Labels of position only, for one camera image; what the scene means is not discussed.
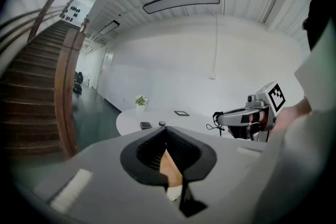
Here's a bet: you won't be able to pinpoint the white curved table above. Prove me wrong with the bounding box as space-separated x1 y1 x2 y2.
115 107 232 137

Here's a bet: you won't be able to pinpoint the black wall decorations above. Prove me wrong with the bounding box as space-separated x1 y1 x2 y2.
61 4 82 22

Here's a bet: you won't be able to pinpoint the dark wooden staircase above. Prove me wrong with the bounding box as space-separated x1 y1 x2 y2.
0 0 87 161

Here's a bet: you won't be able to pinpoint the white wall cable conduit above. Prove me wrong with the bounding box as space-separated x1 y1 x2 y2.
209 5 220 77

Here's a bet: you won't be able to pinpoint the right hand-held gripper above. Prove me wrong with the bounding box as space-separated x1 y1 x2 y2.
213 82 286 143

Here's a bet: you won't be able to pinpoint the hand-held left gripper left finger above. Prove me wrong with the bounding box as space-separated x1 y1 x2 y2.
34 125 182 224

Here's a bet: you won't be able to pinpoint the short black ceiling lamp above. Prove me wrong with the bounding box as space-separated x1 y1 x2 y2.
98 19 121 36

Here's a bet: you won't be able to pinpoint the person's black shirt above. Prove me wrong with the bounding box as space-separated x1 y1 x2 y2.
301 0 336 52

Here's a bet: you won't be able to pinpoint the white potted flower plant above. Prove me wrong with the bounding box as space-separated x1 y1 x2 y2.
134 95 149 113

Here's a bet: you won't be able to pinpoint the person's right forearm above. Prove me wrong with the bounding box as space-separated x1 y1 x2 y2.
272 98 313 137

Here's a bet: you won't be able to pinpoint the person's right hand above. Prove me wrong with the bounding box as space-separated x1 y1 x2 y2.
250 110 271 131

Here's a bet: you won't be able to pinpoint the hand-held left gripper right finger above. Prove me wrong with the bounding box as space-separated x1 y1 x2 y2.
166 125 267 224

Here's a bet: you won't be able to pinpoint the long black ceiling lamp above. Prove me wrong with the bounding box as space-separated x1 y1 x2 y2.
142 0 221 15

